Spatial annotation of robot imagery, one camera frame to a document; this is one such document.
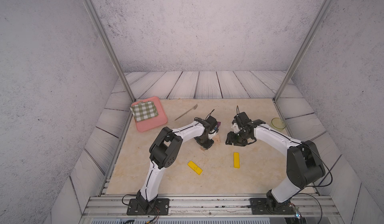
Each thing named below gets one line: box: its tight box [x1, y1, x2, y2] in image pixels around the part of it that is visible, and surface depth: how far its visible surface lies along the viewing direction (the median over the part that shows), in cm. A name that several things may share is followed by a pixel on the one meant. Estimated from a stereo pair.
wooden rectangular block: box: [212, 134, 221, 144], surface depth 98 cm
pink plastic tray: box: [131, 96, 169, 133], surface depth 112 cm
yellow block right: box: [233, 152, 240, 169], surface depth 90 cm
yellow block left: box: [187, 160, 203, 175], surface depth 87 cm
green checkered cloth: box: [129, 101, 159, 123], surface depth 114 cm
